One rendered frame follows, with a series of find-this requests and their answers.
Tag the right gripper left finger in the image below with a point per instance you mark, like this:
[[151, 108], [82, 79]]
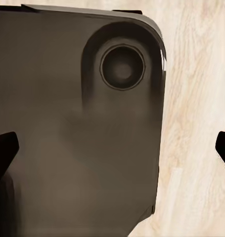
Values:
[[9, 146]]

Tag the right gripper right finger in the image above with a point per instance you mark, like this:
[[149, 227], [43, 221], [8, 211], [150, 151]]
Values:
[[220, 144]]

